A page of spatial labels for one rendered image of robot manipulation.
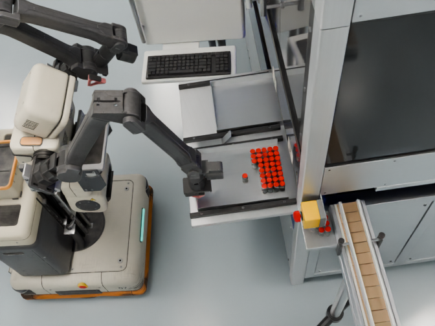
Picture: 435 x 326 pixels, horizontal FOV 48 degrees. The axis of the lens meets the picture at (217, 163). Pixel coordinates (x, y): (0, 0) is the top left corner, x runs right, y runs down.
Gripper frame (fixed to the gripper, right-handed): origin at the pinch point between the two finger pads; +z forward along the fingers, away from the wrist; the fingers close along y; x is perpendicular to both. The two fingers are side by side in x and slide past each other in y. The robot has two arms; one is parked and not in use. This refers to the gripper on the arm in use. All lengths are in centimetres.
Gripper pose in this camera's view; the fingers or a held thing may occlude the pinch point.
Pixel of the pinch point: (199, 195)
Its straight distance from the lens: 187.3
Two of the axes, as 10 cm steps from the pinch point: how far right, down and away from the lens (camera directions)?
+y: 9.9, -1.1, 0.1
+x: -1.0, -8.5, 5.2
